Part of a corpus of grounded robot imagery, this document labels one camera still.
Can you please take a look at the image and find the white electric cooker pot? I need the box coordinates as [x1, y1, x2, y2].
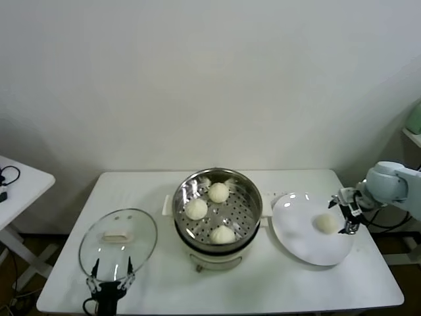
[162, 194, 274, 273]

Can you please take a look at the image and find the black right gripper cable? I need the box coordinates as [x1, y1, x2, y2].
[358, 196, 379, 228]

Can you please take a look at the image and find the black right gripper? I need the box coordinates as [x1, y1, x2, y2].
[327, 194, 364, 235]

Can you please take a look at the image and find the glass pot lid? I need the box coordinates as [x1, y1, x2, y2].
[78, 207, 159, 280]

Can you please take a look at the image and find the looped black cable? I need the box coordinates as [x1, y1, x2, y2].
[0, 165, 21, 187]

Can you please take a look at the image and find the pale green appliance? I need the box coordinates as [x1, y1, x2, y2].
[403, 101, 421, 136]

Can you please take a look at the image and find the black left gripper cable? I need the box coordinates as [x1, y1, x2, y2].
[82, 298, 99, 316]

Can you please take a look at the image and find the stainless steel steamer basket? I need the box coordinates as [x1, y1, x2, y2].
[172, 168, 264, 246]

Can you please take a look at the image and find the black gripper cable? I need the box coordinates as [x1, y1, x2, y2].
[82, 298, 99, 316]
[358, 196, 379, 228]

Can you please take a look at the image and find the white round plate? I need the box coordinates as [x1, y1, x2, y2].
[271, 192, 355, 267]

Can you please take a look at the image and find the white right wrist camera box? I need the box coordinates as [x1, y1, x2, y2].
[338, 187, 356, 205]

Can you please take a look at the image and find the white shelf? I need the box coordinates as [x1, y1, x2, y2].
[401, 127, 421, 149]

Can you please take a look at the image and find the white folding side table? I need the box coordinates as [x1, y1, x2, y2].
[0, 155, 56, 290]

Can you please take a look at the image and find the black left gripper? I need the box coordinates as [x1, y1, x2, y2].
[86, 256, 136, 316]

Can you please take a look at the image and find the white steamed baozi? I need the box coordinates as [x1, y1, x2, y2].
[185, 199, 209, 221]
[312, 213, 339, 235]
[209, 225, 237, 245]
[208, 182, 230, 203]

